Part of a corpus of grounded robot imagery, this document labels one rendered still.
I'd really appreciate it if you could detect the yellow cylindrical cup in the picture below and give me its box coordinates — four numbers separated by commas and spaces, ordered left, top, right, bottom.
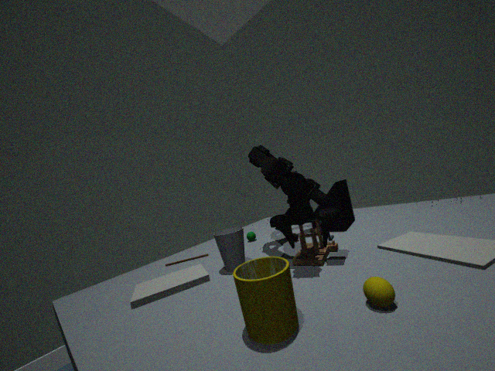
233, 256, 299, 349

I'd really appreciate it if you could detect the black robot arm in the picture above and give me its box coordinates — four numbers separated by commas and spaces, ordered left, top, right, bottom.
248, 145, 326, 226

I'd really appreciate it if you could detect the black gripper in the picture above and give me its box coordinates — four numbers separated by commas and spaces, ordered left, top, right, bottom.
270, 192, 340, 249

